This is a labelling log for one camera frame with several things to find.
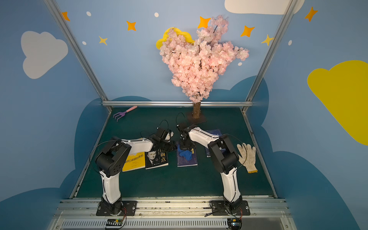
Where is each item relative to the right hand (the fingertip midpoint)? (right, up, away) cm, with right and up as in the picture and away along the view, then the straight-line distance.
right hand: (186, 148), depth 97 cm
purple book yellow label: (-3, -8, -6) cm, 10 cm away
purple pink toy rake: (-54, +24, +18) cm, 62 cm away
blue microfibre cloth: (-1, -2, -7) cm, 7 cm away
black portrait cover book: (-20, -6, -6) cm, 22 cm away
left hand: (-6, +1, 0) cm, 6 cm away
